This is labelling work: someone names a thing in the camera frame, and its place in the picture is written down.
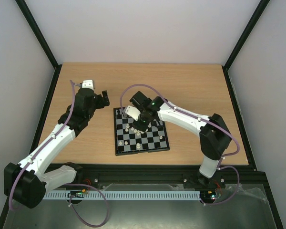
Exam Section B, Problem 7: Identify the right frame post black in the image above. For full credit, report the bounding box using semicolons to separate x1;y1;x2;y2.
223;0;270;70

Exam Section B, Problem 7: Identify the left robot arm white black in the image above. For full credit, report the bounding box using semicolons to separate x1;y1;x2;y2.
4;87;110;208

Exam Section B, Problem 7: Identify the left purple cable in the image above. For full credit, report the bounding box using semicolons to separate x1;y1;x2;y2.
8;80;109;227

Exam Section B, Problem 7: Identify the purple cable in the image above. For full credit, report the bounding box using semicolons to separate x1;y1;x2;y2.
8;80;109;227
120;83;241;206

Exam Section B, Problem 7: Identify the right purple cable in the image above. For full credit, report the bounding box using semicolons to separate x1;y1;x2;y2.
120;83;241;206

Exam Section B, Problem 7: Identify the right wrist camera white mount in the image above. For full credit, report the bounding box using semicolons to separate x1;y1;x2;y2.
123;105;141;121

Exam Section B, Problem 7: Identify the black magnetic chess board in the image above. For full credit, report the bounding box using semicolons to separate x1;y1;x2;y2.
113;107;170;156

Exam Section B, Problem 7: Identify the black aluminium frame rail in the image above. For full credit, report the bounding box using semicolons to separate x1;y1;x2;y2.
79;164;269;187

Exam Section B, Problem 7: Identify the light blue slotted cable duct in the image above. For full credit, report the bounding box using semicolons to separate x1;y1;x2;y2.
43;190;201;201

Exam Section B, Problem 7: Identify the left frame post black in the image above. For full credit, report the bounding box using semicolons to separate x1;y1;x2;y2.
15;0;62;70

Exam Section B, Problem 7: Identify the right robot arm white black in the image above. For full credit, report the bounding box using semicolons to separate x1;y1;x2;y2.
123;91;232;187

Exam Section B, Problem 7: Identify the frame post black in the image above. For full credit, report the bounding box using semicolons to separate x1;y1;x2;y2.
15;0;62;70
223;0;270;70

